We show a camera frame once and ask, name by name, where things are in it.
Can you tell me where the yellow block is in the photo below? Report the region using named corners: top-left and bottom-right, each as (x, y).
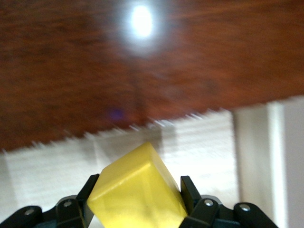
top-left (86, 141), bottom-right (189, 228)

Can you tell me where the dark brown wooden cabinet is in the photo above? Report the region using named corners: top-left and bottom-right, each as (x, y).
top-left (0, 0), bottom-right (304, 153)

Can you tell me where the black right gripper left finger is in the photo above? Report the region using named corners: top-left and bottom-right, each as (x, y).
top-left (0, 173), bottom-right (100, 228)

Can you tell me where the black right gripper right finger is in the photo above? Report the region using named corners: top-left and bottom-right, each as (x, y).
top-left (180, 175), bottom-right (280, 228)

